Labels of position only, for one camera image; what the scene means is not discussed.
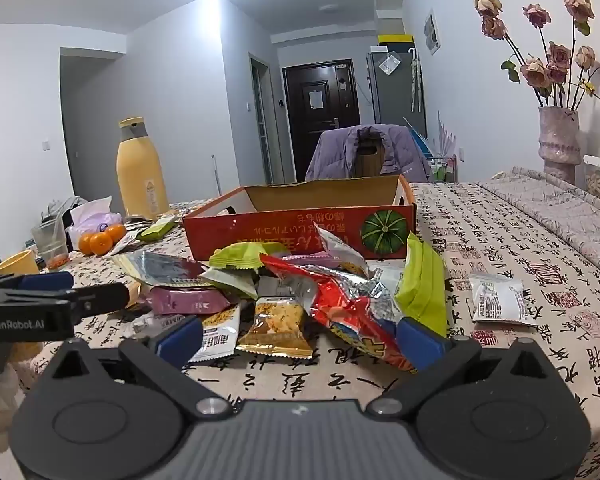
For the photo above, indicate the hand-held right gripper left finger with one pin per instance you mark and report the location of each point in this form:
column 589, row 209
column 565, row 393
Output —
column 182, row 342

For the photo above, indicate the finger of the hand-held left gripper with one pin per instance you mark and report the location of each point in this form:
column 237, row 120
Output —
column 102, row 297
column 45, row 281

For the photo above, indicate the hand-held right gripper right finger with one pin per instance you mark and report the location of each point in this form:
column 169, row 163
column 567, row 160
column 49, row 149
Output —
column 420, row 342

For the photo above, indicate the lime green snack bag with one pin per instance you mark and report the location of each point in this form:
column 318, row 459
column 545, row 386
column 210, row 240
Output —
column 422, row 280

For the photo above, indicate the red foil snack bag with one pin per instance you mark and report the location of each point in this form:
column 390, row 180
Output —
column 340, row 305

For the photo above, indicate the orange noodle snack packet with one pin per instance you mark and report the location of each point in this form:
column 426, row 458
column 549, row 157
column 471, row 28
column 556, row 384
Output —
column 275, row 325

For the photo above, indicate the orange cardboard box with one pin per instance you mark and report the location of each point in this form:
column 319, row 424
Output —
column 280, row 230

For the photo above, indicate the yellow mug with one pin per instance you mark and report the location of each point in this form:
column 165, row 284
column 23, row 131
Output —
column 17, row 262

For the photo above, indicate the clear plastic cup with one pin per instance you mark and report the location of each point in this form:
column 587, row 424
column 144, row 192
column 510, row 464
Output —
column 50, row 245

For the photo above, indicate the white orange snack packet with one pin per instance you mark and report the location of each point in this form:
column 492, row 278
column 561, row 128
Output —
column 220, row 332

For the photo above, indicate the orange mandarin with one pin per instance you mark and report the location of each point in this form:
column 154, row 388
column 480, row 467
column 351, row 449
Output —
column 86, row 243
column 116, row 231
column 102, row 242

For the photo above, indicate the silver foil snack packet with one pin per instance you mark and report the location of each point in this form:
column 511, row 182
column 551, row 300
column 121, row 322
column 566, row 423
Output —
column 155, row 266

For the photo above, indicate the pale green snack packet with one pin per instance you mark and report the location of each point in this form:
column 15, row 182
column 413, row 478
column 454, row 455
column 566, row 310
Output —
column 230, row 282

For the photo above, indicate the purple tissue pack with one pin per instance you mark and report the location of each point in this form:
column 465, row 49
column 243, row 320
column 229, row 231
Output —
column 97, row 217

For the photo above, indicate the green white bar packet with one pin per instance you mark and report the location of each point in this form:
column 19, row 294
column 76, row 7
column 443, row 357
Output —
column 157, row 229

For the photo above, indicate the white foil snack packet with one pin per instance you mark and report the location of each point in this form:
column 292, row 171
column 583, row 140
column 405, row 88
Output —
column 500, row 297

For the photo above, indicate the small green snack packet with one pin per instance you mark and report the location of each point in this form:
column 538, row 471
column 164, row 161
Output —
column 250, row 255

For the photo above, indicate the yellow bottle with grey cap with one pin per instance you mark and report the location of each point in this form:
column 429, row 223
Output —
column 140, row 180

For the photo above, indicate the white pink snack packet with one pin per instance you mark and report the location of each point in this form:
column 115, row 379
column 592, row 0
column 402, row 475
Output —
column 337, row 250

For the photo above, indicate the folded quilted blanket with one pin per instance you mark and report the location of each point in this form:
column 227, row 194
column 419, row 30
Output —
column 555, row 210

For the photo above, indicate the wooden chair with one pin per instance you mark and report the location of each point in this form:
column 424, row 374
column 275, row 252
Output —
column 370, row 157

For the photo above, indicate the purple padded jacket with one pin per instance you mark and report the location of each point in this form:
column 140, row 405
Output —
column 330, row 155

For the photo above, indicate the dark entrance door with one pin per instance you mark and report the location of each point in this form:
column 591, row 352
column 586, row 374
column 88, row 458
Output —
column 320, row 125

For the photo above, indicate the pink textured vase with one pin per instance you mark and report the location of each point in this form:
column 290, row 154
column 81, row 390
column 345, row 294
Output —
column 559, row 142

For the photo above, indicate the grey refrigerator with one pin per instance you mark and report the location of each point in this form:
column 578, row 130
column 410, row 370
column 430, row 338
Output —
column 392, row 95

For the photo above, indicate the white folded umbrella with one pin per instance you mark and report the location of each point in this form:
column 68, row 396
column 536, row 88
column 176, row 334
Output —
column 415, row 80

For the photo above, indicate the paper notice on door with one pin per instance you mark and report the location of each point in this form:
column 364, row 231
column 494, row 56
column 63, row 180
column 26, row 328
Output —
column 315, row 100

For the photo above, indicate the clear plastic bag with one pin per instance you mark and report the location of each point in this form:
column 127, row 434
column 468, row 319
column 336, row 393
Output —
column 389, row 63

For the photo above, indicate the yellow box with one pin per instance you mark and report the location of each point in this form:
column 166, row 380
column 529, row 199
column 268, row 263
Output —
column 395, row 40

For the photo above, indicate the dried rose bouquet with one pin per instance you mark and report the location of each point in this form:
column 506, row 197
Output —
column 555, row 60

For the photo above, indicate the framed wall picture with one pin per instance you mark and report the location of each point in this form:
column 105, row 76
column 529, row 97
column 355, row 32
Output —
column 432, row 32

